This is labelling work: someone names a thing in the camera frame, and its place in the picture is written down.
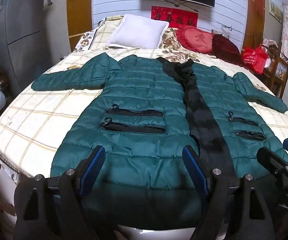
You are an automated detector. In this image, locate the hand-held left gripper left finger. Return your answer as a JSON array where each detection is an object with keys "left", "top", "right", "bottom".
[{"left": 14, "top": 145, "right": 107, "bottom": 240}]

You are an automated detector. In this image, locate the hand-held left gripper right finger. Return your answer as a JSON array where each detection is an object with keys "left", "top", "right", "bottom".
[{"left": 182, "top": 145, "right": 276, "bottom": 240}]

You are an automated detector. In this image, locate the green puffer jacket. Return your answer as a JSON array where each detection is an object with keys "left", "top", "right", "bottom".
[{"left": 31, "top": 52, "right": 288, "bottom": 230}]

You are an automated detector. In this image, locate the bed with plaid sheet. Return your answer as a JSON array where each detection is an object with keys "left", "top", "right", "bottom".
[{"left": 0, "top": 15, "right": 288, "bottom": 240}]

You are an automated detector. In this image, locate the wooden chair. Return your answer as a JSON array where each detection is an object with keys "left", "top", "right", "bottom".
[{"left": 261, "top": 39, "right": 288, "bottom": 98}]

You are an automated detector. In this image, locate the red plastic bag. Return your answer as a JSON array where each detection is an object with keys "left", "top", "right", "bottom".
[{"left": 242, "top": 44, "right": 269, "bottom": 75}]

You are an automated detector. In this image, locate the dark red velvet cushion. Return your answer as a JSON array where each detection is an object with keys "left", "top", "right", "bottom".
[{"left": 212, "top": 34, "right": 247, "bottom": 67}]

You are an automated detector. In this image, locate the plaid floral pillow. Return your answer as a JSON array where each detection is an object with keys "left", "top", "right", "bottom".
[{"left": 74, "top": 15, "right": 125, "bottom": 53}]

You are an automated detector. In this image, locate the red heart-shaped cushion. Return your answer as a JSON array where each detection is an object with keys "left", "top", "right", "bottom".
[{"left": 174, "top": 25, "right": 221, "bottom": 56}]

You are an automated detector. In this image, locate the white pillow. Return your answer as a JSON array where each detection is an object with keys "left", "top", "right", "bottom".
[{"left": 107, "top": 14, "right": 169, "bottom": 49}]

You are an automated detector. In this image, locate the wooden door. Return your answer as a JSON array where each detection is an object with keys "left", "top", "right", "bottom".
[{"left": 66, "top": 0, "right": 95, "bottom": 52}]

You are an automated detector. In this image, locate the grey refrigerator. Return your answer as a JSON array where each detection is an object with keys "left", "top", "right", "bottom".
[{"left": 0, "top": 0, "right": 72, "bottom": 94}]

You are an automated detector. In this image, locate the framed wall picture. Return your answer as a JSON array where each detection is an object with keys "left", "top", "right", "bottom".
[{"left": 269, "top": 0, "right": 284, "bottom": 22}]

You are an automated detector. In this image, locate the red wall banner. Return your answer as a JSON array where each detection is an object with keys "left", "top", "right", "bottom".
[{"left": 151, "top": 6, "right": 199, "bottom": 28}]

